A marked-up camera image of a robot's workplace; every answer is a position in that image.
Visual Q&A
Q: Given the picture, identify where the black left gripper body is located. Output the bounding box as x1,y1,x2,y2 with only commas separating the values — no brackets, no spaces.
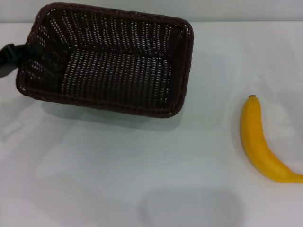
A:
0,43,19,79

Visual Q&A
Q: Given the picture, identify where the dark brown woven basket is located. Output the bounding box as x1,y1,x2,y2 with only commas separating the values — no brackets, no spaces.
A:
15,2,195,118

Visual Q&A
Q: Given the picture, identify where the yellow banana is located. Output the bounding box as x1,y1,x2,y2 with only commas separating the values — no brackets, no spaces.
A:
240,95,303,184

